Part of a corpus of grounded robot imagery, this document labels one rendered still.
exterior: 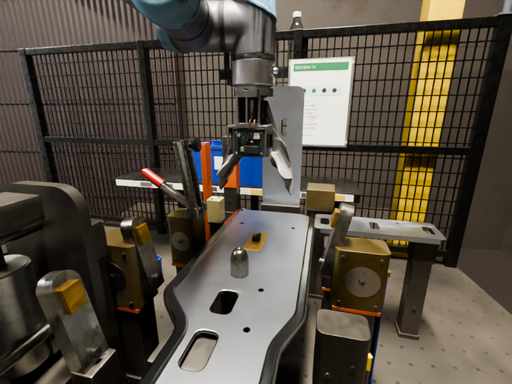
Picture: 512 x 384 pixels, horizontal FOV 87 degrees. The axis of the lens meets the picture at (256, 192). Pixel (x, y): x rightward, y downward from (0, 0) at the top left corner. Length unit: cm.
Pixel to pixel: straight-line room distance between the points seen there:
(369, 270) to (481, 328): 57
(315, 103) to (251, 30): 61
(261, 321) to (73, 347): 22
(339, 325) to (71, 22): 307
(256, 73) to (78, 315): 41
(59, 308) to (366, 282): 44
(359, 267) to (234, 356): 26
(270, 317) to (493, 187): 299
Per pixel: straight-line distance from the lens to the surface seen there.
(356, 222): 75
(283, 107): 80
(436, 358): 88
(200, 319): 42
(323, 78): 107
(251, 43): 49
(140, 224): 48
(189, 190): 60
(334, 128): 107
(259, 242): 59
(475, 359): 93
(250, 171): 91
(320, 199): 80
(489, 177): 322
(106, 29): 300
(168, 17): 38
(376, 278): 53
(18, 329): 43
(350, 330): 43
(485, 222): 336
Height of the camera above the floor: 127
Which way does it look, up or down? 16 degrees down
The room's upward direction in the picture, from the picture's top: straight up
